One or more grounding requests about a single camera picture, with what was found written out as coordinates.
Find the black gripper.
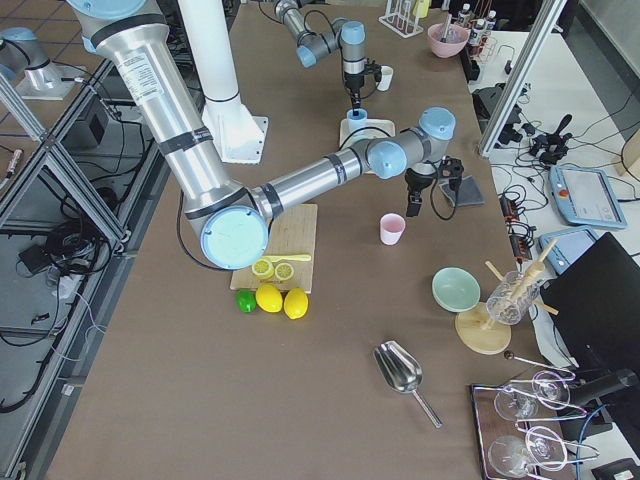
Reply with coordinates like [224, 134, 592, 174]
[343, 72, 365, 111]
[404, 168, 436, 217]

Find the white wire cup rack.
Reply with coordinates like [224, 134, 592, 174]
[378, 0, 423, 38]

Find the metal scoop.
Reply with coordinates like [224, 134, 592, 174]
[374, 340, 443, 429]

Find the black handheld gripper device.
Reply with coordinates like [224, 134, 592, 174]
[529, 114, 573, 165]

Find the mint green bowl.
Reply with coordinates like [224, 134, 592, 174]
[432, 267, 480, 313]

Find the yellow cup on rack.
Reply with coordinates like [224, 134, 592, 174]
[412, 0, 431, 19]

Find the cream plastic cup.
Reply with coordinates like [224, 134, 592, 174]
[376, 65, 394, 92]

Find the pink plastic cup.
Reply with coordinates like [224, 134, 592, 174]
[379, 213, 406, 246]

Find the metal muddler tool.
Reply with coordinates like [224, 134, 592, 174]
[440, 14, 452, 43]

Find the yellow plastic knife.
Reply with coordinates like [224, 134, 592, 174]
[263, 254, 312, 263]

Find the green lime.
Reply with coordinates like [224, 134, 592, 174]
[235, 289, 257, 313]

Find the lemon half slice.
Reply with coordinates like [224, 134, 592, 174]
[274, 262, 295, 282]
[251, 258, 275, 280]

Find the clear glass on stand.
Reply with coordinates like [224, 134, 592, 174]
[486, 271, 542, 325]

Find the wooden cutting board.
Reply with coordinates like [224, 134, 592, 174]
[230, 204, 318, 294]

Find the whole yellow lemon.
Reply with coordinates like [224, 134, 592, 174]
[255, 284, 284, 313]
[284, 288, 309, 320]

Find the cream rectangular tray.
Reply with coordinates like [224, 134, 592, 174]
[339, 117, 400, 176]

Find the pink bowl with ice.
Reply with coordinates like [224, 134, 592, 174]
[427, 23, 470, 58]

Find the grey folded cloth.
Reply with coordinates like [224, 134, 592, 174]
[439, 175, 485, 207]

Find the aluminium frame post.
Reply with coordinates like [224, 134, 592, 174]
[478, 0, 566, 159]

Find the wine glass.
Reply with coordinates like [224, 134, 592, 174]
[494, 370, 570, 421]
[488, 426, 568, 479]

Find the blue plastic cup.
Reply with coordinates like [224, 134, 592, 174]
[346, 108, 368, 134]

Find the blue teach pendant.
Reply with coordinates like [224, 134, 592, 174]
[549, 165, 627, 229]
[538, 225, 599, 275]

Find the wooden cup tree stand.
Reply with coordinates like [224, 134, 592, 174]
[455, 240, 559, 355]

